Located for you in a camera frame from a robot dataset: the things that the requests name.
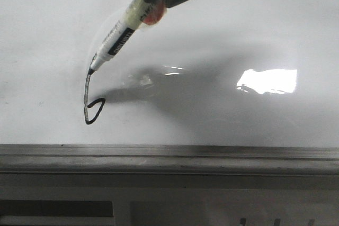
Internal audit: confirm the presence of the white whiteboard surface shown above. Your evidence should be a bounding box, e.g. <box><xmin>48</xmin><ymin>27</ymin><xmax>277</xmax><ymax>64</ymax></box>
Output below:
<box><xmin>1</xmin><ymin>0</ymin><xmax>338</xmax><ymax>148</ymax></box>

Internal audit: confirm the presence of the black drawn number six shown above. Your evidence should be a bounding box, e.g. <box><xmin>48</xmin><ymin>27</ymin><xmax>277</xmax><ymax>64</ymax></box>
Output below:
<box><xmin>84</xmin><ymin>67</ymin><xmax>106</xmax><ymax>125</ymax></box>

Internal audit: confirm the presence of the grey cabinet below whiteboard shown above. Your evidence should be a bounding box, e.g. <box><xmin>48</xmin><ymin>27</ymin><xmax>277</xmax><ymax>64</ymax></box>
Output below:
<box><xmin>1</xmin><ymin>173</ymin><xmax>338</xmax><ymax>225</ymax></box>

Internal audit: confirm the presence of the grey aluminium whiteboard frame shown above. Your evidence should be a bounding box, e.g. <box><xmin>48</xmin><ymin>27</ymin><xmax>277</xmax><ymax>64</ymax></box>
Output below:
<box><xmin>1</xmin><ymin>144</ymin><xmax>338</xmax><ymax>175</ymax></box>

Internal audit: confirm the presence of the white black whiteboard marker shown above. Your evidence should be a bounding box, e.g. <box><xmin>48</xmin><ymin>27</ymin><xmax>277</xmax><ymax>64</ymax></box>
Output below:
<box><xmin>88</xmin><ymin>0</ymin><xmax>166</xmax><ymax>75</ymax></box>

